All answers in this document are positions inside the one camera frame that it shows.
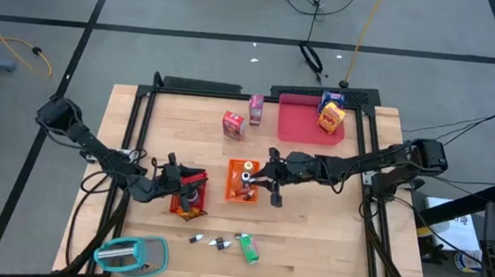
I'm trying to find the red Froot Loops cereal box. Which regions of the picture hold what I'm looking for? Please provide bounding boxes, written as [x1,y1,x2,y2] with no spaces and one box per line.
[220,110,249,143]

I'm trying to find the black aluminium table frame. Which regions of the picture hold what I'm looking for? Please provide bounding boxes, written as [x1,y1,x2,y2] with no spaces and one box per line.
[59,65,445,277]

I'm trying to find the black floor cable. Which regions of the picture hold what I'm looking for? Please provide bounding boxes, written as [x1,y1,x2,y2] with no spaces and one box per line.
[246,0,361,88]

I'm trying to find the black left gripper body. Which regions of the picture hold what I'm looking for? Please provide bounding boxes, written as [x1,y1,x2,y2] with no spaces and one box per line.
[147,150,195,213]

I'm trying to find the pink plastic tray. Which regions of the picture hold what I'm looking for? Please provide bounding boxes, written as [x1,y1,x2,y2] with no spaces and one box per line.
[274,93,349,148]

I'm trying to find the orange snack bag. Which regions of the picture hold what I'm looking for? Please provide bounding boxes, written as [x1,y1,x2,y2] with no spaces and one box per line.
[175,204,209,224]

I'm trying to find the green Apple Jacks cereal box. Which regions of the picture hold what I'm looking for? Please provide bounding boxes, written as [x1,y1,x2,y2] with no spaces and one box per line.
[236,233,262,266]

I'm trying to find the yellow Corn Pops cereal box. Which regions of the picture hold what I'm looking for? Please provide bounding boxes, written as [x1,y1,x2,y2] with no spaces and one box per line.
[315,101,348,137]

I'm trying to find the spice jar with black lid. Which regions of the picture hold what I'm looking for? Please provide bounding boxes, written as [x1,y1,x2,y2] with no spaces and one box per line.
[188,190,204,209]

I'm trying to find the orange plastic basket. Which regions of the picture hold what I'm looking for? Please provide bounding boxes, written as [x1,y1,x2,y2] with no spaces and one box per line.
[223,157,262,205]

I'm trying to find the teal box grater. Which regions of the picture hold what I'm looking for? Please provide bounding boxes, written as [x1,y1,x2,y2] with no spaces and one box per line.
[91,231,171,277]

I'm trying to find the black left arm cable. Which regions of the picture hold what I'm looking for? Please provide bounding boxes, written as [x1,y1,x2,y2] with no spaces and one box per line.
[63,142,159,277]

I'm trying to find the blue cereal box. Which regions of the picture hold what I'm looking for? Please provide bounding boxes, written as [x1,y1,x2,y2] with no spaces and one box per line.
[318,89,347,116]

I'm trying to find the white paper sheet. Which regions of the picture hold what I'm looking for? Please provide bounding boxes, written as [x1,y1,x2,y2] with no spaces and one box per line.
[415,195,485,255]

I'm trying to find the red plastic basket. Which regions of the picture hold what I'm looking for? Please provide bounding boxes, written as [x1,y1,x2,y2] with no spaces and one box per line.
[169,169,209,218]

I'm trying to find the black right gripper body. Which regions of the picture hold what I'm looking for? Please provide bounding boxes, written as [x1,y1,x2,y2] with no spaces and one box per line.
[262,146,322,212]

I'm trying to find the yellow floor cable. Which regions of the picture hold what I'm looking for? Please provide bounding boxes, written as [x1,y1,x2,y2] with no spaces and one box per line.
[0,6,58,78]
[338,0,387,92]

